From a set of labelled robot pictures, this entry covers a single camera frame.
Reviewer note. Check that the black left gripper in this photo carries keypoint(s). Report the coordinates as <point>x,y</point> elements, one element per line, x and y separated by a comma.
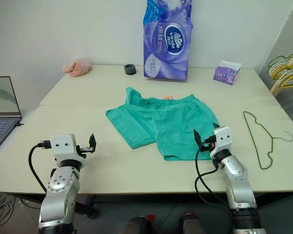
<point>86,149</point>

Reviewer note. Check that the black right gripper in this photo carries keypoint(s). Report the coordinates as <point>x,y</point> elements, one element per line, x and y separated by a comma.
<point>208,144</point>

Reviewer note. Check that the green shorts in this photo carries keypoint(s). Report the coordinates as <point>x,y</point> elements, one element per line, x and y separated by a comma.
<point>175,124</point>

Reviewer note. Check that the wooden hanger rack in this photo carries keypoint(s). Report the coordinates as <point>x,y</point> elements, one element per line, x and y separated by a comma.
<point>276,87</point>

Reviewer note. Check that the yellow hanger on rack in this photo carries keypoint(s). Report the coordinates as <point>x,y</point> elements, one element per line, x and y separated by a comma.
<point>286,68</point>

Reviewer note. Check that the green hanger on rack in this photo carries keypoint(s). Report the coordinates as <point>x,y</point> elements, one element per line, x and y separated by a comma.
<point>280,58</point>

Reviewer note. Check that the purple tissue box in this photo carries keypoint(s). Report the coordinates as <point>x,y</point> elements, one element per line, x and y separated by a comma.
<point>225,74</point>

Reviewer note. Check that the black table leg base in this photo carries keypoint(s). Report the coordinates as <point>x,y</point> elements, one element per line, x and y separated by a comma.
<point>88,207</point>

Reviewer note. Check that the pink cloth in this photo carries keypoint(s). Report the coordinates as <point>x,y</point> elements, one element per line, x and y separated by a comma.
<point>77,67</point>

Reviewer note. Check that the black round container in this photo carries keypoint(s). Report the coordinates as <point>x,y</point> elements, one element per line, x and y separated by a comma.
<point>130,69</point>

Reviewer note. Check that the dark rounded shape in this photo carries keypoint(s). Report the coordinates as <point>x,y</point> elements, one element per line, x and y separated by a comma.
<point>194,223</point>
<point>136,225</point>

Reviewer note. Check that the purple toilet paper pack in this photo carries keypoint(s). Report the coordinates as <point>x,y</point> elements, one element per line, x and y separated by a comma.
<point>167,48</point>

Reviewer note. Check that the grey laptop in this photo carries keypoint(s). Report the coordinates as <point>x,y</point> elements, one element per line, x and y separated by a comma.
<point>2,117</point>

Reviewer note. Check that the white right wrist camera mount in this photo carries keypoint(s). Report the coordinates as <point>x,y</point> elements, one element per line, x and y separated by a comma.
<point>223,140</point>

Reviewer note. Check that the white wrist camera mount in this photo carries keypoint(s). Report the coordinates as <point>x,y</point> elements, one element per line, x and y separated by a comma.
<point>223,140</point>
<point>63,146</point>

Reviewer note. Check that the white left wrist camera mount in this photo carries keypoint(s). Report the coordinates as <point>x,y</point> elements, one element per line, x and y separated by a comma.
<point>63,146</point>

